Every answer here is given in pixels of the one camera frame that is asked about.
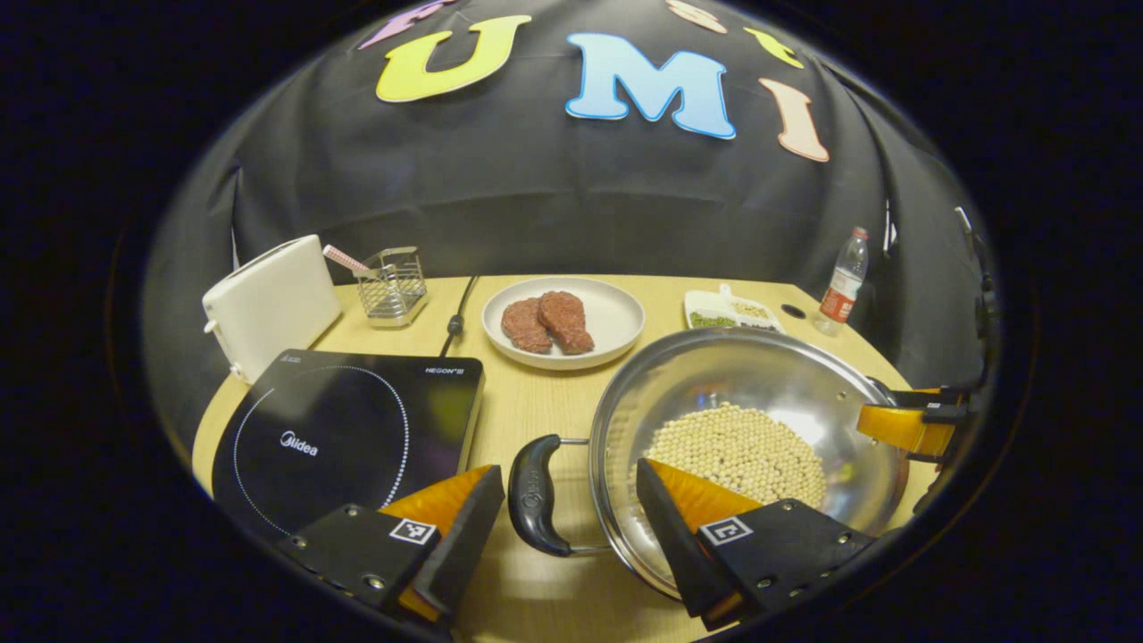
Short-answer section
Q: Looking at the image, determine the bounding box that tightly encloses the raw meat patty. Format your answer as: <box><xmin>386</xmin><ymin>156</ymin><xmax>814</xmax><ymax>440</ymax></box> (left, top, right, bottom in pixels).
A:
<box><xmin>501</xmin><ymin>296</ymin><xmax>555</xmax><ymax>355</ymax></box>
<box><xmin>537</xmin><ymin>290</ymin><xmax>596</xmax><ymax>355</ymax></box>

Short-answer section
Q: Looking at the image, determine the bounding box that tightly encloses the white round plate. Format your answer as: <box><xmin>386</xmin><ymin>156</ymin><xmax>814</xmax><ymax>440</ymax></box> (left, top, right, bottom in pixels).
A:
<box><xmin>481</xmin><ymin>275</ymin><xmax>646</xmax><ymax>372</ymax></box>

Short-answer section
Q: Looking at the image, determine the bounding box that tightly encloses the pile of soybeans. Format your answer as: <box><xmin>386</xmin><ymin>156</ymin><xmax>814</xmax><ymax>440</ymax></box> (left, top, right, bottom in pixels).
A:
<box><xmin>643</xmin><ymin>402</ymin><xmax>829</xmax><ymax>510</ymax></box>

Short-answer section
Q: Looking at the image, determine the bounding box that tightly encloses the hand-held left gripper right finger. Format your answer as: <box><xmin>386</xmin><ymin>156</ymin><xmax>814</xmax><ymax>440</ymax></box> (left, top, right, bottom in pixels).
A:
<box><xmin>636</xmin><ymin>458</ymin><xmax>876</xmax><ymax>630</ymax></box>

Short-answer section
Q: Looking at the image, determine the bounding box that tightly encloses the stainless steel pot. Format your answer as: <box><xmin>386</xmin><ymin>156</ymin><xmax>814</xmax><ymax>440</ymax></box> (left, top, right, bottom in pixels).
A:
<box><xmin>507</xmin><ymin>326</ymin><xmax>912</xmax><ymax>601</ymax></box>

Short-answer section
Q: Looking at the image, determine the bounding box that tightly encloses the pink-handled utensil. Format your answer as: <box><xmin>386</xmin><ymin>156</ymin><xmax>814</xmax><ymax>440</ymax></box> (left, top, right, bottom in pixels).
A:
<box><xmin>322</xmin><ymin>244</ymin><xmax>380</xmax><ymax>278</ymax></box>

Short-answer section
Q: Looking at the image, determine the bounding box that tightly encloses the black power cable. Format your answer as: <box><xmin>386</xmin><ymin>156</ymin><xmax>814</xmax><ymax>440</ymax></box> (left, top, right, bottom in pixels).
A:
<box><xmin>438</xmin><ymin>275</ymin><xmax>480</xmax><ymax>358</ymax></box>

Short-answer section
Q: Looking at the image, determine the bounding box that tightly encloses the metal wire utensil holder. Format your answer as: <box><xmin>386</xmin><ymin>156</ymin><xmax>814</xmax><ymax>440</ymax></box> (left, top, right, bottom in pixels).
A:
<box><xmin>355</xmin><ymin>246</ymin><xmax>430</xmax><ymax>329</ymax></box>

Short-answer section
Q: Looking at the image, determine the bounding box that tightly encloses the black induction cooktop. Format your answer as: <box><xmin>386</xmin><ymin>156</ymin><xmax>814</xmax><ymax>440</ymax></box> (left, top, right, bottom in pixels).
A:
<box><xmin>212</xmin><ymin>348</ymin><xmax>486</xmax><ymax>541</ymax></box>

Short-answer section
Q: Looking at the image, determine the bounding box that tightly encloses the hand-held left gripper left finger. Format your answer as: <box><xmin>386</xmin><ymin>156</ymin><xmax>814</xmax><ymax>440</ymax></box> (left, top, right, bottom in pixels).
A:
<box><xmin>277</xmin><ymin>464</ymin><xmax>506</xmax><ymax>626</ymax></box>

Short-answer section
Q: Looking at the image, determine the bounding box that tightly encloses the white toaster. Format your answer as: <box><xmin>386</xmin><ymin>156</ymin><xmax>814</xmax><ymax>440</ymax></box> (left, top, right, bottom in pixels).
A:
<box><xmin>202</xmin><ymin>234</ymin><xmax>343</xmax><ymax>385</ymax></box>

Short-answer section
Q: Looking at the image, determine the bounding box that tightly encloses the white divided dish with beans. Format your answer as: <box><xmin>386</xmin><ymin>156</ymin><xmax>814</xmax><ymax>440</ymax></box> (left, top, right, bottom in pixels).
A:
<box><xmin>683</xmin><ymin>284</ymin><xmax>787</xmax><ymax>334</ymax></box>

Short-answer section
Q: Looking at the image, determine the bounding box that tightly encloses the clear plastic water bottle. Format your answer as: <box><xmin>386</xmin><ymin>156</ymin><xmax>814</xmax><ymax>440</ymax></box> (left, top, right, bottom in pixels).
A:
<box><xmin>813</xmin><ymin>226</ymin><xmax>870</xmax><ymax>338</ymax></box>

